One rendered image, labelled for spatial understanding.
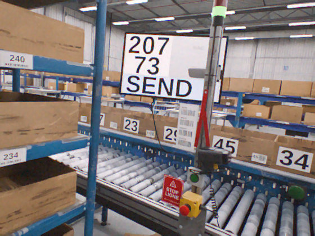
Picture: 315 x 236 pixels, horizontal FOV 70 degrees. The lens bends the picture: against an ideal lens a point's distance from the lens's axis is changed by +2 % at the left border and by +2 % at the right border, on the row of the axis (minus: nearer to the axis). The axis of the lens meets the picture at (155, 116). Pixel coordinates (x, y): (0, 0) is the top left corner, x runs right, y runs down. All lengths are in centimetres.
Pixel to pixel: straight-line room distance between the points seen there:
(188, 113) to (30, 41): 62
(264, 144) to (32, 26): 130
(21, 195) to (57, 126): 18
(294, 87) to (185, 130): 516
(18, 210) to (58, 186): 10
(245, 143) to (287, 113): 427
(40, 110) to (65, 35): 20
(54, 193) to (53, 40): 40
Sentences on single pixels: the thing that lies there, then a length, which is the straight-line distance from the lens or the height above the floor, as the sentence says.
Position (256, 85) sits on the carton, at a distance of 606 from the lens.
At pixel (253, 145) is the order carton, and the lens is 150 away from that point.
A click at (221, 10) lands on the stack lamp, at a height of 160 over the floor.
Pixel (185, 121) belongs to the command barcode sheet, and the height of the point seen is 117.
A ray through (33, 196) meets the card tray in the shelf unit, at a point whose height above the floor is 101.
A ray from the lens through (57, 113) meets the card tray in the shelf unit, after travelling 64.
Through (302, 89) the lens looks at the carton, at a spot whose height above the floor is 155.
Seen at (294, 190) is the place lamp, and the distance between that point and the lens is 146.
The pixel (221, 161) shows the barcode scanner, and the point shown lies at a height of 106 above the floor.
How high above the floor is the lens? 130
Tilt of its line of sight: 7 degrees down
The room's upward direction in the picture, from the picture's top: 5 degrees clockwise
